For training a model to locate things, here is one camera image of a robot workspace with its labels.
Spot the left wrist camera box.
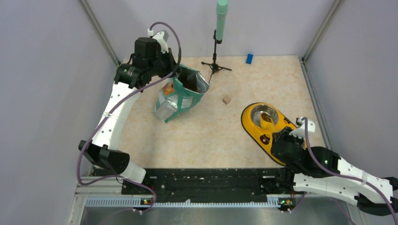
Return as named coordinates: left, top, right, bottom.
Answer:
left=147, top=28, right=169, bottom=54

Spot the green cylinder on stand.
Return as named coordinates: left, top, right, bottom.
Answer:
left=215, top=0, right=228, bottom=44

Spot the aluminium front rail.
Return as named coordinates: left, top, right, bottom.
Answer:
left=74, top=176, right=358, bottom=209

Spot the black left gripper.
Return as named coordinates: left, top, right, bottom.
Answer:
left=147, top=47, right=182, bottom=78

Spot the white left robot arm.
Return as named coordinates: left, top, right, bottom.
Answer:
left=78, top=34, right=178, bottom=194

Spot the black tripod stand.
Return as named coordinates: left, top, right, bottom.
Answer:
left=201, top=30, right=232, bottom=84

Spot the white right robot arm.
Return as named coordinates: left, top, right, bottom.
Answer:
left=270, top=127, right=398, bottom=216

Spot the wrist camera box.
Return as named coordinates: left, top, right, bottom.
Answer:
left=289, top=116, right=316, bottom=139
left=147, top=28, right=169, bottom=54

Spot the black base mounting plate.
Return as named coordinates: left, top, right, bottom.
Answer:
left=121, top=168, right=298, bottom=203

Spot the brown pet food kibble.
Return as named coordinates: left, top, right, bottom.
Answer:
left=181, top=78, right=198, bottom=92

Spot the small wooden cube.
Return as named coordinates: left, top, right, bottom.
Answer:
left=222, top=96, right=231, bottom=105

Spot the green pet food bag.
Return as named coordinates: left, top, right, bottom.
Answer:
left=153, top=65, right=209, bottom=123

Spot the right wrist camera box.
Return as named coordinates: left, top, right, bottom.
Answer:
left=289, top=116, right=316, bottom=139

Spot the yellow double pet bowl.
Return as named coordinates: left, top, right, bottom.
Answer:
left=241, top=102, right=314, bottom=170

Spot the blue small object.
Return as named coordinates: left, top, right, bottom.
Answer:
left=245, top=54, right=253, bottom=64

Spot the yellow plastic scoop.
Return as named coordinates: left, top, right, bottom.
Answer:
left=260, top=112, right=279, bottom=134

